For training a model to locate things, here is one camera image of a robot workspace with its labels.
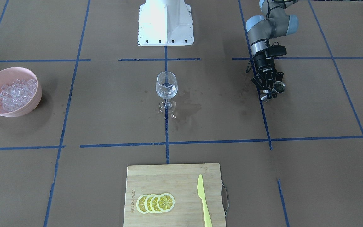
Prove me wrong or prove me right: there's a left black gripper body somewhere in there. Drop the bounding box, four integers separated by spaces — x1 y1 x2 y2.
253 53 278 83

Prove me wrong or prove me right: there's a steel double jigger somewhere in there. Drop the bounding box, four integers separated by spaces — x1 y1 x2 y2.
260 81 285 102

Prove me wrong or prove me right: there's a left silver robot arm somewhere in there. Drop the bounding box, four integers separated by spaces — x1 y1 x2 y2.
246 0 299 102

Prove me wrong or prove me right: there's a clear wine glass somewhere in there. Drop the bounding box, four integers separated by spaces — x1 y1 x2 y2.
155 71 178 113

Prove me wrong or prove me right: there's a pile of ice cubes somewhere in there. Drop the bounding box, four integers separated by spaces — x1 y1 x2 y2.
0 79 37 113

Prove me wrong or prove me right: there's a bamboo cutting board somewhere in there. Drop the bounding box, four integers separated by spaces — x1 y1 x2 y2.
123 163 226 227

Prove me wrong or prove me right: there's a yellow plastic knife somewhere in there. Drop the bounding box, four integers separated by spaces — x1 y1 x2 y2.
196 174 213 227

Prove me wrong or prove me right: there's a pink bowl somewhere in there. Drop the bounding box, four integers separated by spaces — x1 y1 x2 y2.
0 67 42 117

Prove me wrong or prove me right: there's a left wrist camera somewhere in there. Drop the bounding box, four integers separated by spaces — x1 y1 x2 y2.
262 45 287 59

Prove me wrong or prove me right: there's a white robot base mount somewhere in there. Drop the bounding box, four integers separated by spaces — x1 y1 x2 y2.
137 0 194 46

